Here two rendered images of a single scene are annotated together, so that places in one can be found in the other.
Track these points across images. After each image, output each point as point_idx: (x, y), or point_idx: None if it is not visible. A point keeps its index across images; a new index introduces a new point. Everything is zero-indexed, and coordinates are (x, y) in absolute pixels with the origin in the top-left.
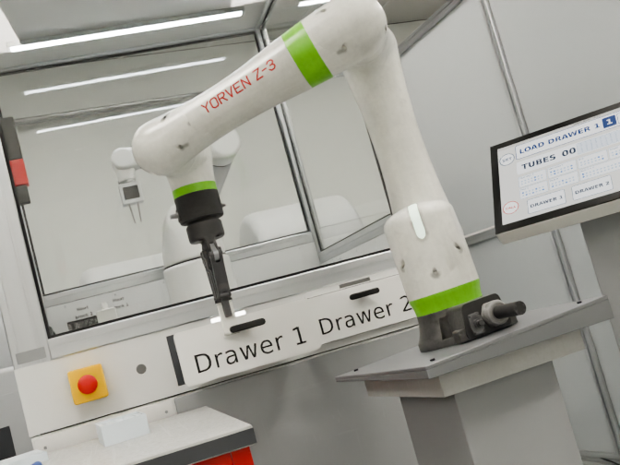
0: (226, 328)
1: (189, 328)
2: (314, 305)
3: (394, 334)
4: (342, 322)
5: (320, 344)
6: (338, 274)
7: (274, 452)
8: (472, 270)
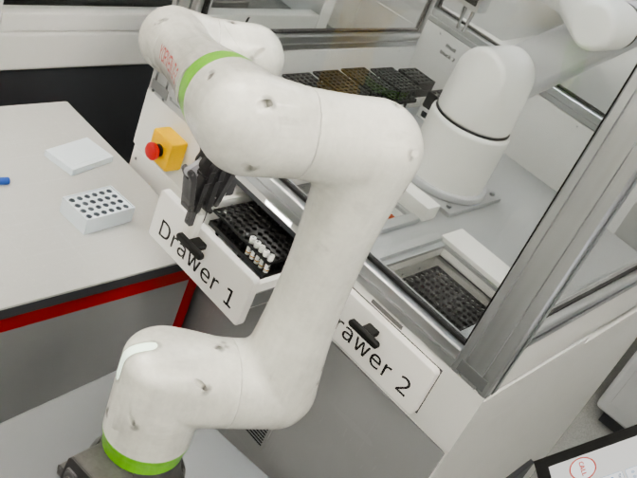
0: (184, 229)
1: (249, 189)
2: None
3: (379, 390)
4: (341, 327)
5: (237, 323)
6: (381, 290)
7: (237, 335)
8: (137, 452)
